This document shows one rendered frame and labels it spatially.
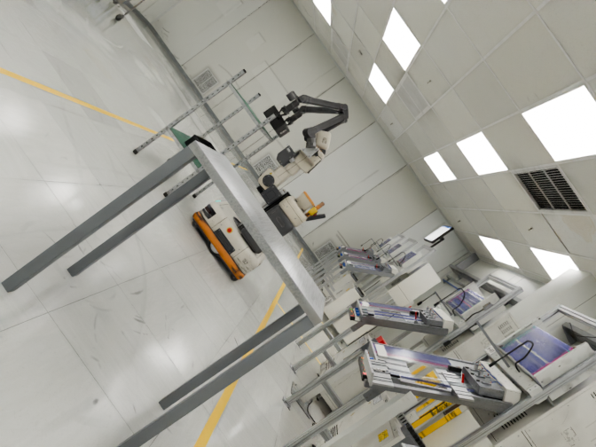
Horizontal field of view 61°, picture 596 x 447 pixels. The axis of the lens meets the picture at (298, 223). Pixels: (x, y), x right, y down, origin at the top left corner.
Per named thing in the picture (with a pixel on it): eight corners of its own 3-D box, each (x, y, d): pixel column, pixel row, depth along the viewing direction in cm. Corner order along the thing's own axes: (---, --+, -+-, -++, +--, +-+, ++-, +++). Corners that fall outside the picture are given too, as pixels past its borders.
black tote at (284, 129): (274, 130, 413) (286, 122, 412) (262, 112, 412) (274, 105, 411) (279, 137, 470) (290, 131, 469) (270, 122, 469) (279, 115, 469)
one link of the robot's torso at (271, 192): (266, 208, 453) (289, 192, 452) (262, 209, 425) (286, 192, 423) (249, 184, 453) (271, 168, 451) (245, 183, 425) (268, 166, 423)
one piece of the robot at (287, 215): (254, 256, 476) (326, 206, 470) (245, 265, 421) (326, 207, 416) (232, 228, 475) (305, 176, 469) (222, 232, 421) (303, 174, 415)
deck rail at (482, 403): (378, 388, 273) (380, 376, 273) (378, 386, 275) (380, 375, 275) (510, 415, 269) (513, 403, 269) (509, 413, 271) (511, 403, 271)
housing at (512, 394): (501, 413, 272) (506, 388, 271) (474, 381, 321) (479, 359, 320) (516, 417, 271) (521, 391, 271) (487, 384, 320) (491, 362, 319)
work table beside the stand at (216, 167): (71, 268, 211) (225, 155, 206) (167, 406, 209) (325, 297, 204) (0, 283, 166) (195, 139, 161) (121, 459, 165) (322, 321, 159)
